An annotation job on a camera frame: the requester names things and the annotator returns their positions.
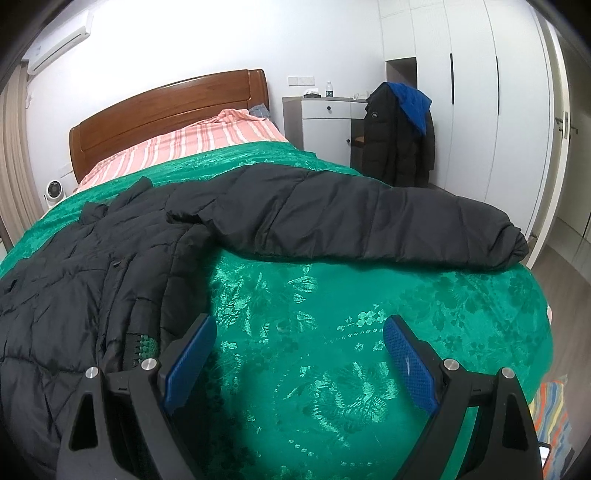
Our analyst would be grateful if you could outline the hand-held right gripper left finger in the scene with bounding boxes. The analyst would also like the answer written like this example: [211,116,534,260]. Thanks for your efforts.
[55,314,218,480]

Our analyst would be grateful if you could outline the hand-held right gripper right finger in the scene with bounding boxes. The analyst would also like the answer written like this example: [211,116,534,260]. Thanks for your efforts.
[383,315,544,480]

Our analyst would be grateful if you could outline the black puffer jacket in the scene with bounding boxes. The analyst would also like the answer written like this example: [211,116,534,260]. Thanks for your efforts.
[0,162,530,480]

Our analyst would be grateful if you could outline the green patterned blanket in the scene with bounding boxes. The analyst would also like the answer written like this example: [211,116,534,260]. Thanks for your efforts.
[0,141,555,480]

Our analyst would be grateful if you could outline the colourful striped rug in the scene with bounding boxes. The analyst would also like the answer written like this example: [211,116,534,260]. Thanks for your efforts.
[526,374,571,480]

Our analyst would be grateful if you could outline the small white fan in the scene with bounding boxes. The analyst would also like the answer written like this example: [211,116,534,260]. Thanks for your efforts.
[42,180,66,210]

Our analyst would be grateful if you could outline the black and blue bag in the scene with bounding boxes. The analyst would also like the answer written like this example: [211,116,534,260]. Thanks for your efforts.
[360,82,436,189]

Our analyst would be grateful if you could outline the white door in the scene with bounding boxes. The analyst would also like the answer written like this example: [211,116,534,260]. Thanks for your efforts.
[551,28,591,243]

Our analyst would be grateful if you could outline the blue garment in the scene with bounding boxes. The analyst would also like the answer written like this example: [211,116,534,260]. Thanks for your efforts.
[388,82,433,137]

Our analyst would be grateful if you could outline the white wardrobe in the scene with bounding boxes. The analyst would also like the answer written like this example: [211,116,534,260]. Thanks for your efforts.
[381,0,556,269]

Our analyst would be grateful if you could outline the white nightstand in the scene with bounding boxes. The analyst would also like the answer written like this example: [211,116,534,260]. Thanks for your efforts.
[283,95,370,169]

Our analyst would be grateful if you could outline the wooden headboard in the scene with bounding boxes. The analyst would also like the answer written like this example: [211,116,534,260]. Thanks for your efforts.
[69,68,271,185]

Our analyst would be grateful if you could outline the beige curtain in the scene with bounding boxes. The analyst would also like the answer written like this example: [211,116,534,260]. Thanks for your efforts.
[0,60,45,250]

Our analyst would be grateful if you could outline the white air conditioner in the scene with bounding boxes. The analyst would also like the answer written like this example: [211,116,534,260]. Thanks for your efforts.
[27,10,94,75]

